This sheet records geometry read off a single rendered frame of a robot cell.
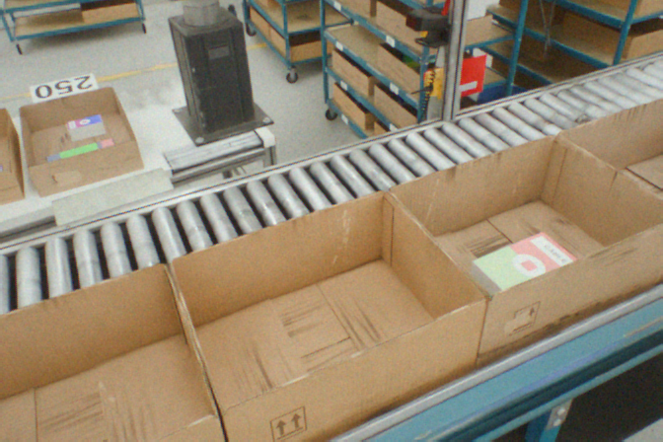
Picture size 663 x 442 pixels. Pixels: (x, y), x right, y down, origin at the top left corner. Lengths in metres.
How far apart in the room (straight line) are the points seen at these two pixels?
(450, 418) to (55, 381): 0.62
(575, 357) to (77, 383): 0.78
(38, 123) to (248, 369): 1.29
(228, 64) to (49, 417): 1.08
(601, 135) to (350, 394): 0.80
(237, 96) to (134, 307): 0.96
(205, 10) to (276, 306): 0.96
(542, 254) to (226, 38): 1.06
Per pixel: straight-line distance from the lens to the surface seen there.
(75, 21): 4.97
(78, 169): 1.67
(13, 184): 1.70
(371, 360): 0.78
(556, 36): 3.10
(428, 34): 1.72
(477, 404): 0.90
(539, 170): 1.24
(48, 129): 2.02
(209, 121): 1.77
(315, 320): 1.01
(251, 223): 1.42
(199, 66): 1.69
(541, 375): 0.95
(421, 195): 1.06
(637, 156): 1.48
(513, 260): 1.03
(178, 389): 0.96
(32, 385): 1.05
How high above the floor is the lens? 1.65
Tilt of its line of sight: 37 degrees down
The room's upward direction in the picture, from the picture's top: 3 degrees counter-clockwise
